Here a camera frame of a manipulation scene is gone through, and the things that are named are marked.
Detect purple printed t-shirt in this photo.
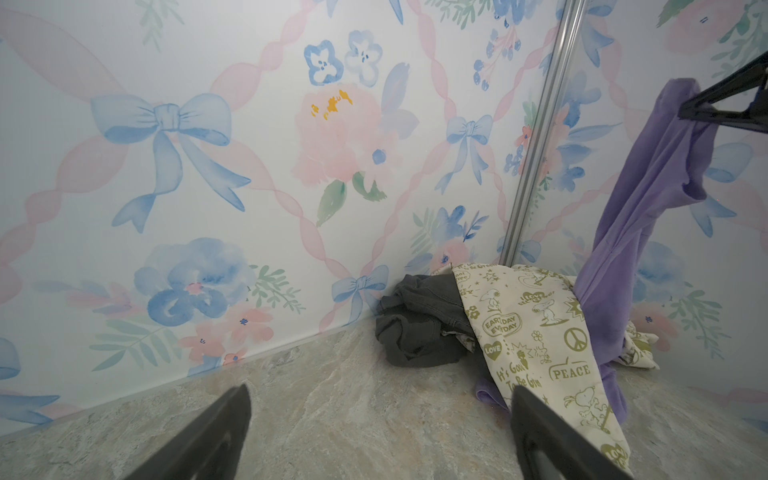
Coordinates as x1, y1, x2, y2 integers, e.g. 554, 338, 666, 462
475, 77, 719, 425

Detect dark grey cloth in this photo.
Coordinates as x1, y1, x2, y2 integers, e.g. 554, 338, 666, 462
375, 273, 477, 368

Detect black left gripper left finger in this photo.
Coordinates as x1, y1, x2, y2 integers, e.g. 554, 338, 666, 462
128, 384, 251, 480

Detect cream green cartoon cloth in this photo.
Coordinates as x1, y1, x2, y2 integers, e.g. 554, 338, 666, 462
452, 263, 630, 471

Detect right corner aluminium post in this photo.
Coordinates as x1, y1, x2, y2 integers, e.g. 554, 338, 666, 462
499, 0, 588, 266

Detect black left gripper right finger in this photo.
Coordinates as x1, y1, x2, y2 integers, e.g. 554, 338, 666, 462
510, 385, 630, 480

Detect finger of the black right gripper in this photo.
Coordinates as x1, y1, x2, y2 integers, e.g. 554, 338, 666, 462
678, 52, 767, 134

